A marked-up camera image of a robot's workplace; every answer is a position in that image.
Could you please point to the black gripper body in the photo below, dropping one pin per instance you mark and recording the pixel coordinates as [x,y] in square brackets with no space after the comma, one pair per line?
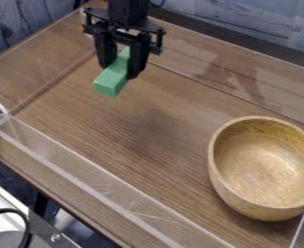
[121,16]

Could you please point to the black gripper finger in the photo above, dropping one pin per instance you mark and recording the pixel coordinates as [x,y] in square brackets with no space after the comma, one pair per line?
[105,44]
[138,54]

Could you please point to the green rectangular block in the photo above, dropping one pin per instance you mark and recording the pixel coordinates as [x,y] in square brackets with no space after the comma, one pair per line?
[112,79]

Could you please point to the brown wooden bowl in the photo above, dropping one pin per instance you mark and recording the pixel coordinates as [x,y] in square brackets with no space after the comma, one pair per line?
[256,167]

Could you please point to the clear acrylic front barrier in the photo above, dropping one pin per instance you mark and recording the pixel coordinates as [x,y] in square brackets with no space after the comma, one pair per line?
[104,201]

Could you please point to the black table leg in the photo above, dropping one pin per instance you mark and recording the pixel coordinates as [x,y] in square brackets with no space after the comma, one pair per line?
[40,205]

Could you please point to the grey metal bracket with screw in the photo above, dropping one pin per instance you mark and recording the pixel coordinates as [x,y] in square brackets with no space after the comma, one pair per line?
[44,235]

